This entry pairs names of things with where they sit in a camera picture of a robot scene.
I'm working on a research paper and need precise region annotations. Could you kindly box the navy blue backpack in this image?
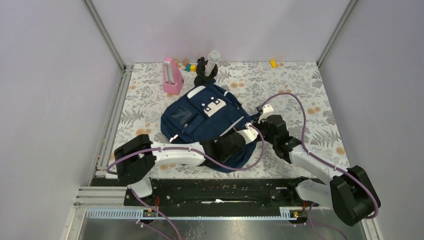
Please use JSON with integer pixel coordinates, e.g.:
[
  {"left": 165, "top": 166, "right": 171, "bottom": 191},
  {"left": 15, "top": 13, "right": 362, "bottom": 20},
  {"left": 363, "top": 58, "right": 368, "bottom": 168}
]
[{"left": 160, "top": 84, "right": 257, "bottom": 173}]

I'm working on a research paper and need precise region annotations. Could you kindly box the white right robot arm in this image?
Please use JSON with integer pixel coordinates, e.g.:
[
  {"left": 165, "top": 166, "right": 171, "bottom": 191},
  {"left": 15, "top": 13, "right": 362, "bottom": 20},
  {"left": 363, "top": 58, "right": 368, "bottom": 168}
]
[{"left": 253, "top": 114, "right": 381, "bottom": 226}]

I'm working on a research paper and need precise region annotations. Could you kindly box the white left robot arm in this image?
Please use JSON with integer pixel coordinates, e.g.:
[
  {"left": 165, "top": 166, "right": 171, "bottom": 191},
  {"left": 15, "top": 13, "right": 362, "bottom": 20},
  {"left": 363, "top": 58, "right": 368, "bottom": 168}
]
[{"left": 106, "top": 131, "right": 252, "bottom": 206}]

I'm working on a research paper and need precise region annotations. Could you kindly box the yellow block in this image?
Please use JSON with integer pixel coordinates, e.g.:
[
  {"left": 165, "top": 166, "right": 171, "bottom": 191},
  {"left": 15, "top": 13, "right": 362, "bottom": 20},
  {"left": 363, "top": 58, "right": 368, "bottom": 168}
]
[{"left": 269, "top": 59, "right": 278, "bottom": 68}]

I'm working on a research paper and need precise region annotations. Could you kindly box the black round stand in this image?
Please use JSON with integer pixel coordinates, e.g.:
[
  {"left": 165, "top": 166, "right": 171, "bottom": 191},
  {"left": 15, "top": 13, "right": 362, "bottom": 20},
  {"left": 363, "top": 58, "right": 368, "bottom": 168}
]
[{"left": 194, "top": 56, "right": 219, "bottom": 87}]

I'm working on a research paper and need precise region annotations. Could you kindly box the pink rack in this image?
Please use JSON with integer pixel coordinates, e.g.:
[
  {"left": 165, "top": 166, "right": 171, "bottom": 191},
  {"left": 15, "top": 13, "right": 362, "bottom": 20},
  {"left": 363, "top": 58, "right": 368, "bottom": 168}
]
[{"left": 162, "top": 57, "right": 184, "bottom": 95}]

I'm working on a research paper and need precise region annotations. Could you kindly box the green block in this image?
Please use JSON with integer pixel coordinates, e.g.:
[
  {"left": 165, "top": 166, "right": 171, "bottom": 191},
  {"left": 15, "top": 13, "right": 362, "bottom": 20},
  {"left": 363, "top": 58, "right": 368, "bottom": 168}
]
[{"left": 184, "top": 64, "right": 192, "bottom": 72}]

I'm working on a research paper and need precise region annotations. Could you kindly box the white cylinder on stand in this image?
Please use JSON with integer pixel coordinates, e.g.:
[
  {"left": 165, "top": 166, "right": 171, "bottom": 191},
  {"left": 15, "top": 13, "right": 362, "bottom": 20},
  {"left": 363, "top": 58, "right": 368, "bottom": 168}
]
[{"left": 204, "top": 50, "right": 220, "bottom": 77}]

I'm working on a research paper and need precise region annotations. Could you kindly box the brown round block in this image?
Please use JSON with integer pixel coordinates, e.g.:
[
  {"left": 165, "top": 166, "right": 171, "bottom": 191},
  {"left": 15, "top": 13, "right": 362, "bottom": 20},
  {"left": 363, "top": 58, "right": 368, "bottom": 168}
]
[{"left": 181, "top": 59, "right": 190, "bottom": 67}]

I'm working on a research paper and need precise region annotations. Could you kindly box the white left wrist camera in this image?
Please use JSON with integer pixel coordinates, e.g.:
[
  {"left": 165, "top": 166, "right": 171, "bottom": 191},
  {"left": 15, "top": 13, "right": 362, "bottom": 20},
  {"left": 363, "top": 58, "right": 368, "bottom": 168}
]
[{"left": 238, "top": 123, "right": 259, "bottom": 145}]

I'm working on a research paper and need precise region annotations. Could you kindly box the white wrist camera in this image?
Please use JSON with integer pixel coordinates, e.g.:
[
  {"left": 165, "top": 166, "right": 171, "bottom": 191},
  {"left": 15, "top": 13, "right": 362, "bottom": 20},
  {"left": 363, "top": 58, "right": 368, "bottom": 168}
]
[
  {"left": 257, "top": 104, "right": 274, "bottom": 123},
  {"left": 238, "top": 123, "right": 259, "bottom": 145}
]

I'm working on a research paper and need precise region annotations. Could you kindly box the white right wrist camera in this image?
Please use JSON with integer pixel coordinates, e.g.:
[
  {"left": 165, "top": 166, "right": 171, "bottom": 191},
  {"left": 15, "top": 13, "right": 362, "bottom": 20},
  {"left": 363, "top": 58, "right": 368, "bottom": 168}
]
[{"left": 257, "top": 104, "right": 274, "bottom": 123}]

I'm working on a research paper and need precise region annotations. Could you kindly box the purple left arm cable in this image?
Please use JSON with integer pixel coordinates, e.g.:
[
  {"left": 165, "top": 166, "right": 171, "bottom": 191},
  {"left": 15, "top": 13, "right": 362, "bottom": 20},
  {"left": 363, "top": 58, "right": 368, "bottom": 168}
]
[{"left": 105, "top": 123, "right": 266, "bottom": 240}]

